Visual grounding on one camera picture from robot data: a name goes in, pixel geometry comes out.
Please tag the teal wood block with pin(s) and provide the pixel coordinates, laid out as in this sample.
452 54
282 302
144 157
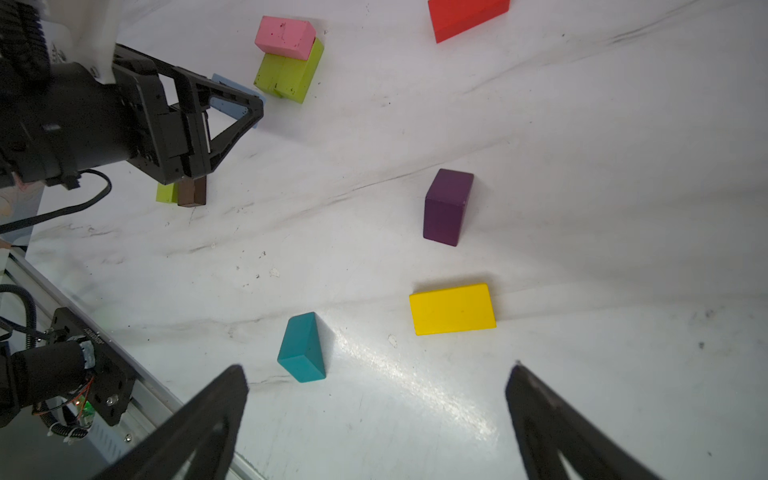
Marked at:
301 353

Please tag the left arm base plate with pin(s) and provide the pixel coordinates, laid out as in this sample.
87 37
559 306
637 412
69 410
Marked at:
114 377

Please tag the brown wood block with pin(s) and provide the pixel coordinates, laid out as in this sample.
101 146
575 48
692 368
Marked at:
191 192

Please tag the pink wood block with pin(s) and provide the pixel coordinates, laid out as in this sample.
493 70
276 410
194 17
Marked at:
284 37

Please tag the lime green wood block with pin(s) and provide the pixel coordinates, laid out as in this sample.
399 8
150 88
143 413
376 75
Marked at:
269 73
167 193
296 76

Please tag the purple wood block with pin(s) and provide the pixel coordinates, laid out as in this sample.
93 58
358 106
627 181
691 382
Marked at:
445 206

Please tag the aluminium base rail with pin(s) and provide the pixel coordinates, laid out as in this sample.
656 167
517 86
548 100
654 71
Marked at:
86 385

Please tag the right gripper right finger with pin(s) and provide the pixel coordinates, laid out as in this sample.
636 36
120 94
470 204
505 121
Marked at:
550 433

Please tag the light blue wood block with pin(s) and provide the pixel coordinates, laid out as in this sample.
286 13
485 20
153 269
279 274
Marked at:
245 106

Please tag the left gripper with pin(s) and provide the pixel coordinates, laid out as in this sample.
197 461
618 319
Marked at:
66 126

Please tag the red wood block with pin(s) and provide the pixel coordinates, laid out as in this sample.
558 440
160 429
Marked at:
452 17

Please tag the yellow wood block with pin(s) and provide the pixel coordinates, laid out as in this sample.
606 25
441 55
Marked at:
452 310

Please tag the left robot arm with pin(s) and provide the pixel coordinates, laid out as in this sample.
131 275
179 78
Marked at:
206 136

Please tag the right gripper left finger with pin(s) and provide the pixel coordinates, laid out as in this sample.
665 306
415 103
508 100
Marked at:
199 440

